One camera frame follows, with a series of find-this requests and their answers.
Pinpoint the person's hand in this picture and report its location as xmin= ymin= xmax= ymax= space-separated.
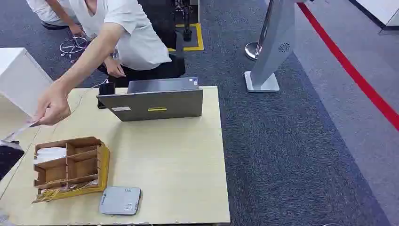
xmin=32 ymin=81 xmax=72 ymax=127
xmin=104 ymin=57 xmax=126 ymax=79

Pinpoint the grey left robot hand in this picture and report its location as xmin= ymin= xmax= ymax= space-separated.
xmin=0 ymin=139 xmax=25 ymax=182

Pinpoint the black phone stand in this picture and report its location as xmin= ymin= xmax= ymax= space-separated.
xmin=97 ymin=81 xmax=116 ymax=110

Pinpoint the person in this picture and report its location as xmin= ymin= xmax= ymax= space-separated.
xmin=25 ymin=0 xmax=86 ymax=37
xmin=69 ymin=0 xmax=187 ymax=88

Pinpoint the white card stack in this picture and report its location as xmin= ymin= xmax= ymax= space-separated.
xmin=33 ymin=147 xmax=67 ymax=165

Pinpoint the white cabinet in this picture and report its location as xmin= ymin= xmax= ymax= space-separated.
xmin=0 ymin=47 xmax=54 ymax=118

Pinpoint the grey laptop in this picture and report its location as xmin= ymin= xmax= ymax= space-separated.
xmin=96 ymin=77 xmax=204 ymax=122

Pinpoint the wooden compartment box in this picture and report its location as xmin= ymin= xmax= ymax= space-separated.
xmin=32 ymin=137 xmax=110 ymax=204

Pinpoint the black equipment stand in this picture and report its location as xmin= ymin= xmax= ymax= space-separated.
xmin=173 ymin=0 xmax=200 ymax=42

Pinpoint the grey flat card reader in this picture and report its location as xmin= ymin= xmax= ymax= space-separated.
xmin=98 ymin=186 xmax=143 ymax=216

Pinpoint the silver kiosk stand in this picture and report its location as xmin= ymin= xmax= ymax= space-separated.
xmin=244 ymin=0 xmax=312 ymax=93

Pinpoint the white raised platform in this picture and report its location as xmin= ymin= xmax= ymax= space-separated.
xmin=347 ymin=0 xmax=399 ymax=31

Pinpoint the white cable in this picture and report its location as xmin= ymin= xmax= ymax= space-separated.
xmin=71 ymin=78 xmax=109 ymax=114

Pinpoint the wire chair base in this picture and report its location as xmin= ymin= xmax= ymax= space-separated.
xmin=59 ymin=36 xmax=88 ymax=63

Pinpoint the chrome stanchion post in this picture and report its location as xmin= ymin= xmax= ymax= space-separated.
xmin=244 ymin=0 xmax=276 ymax=61

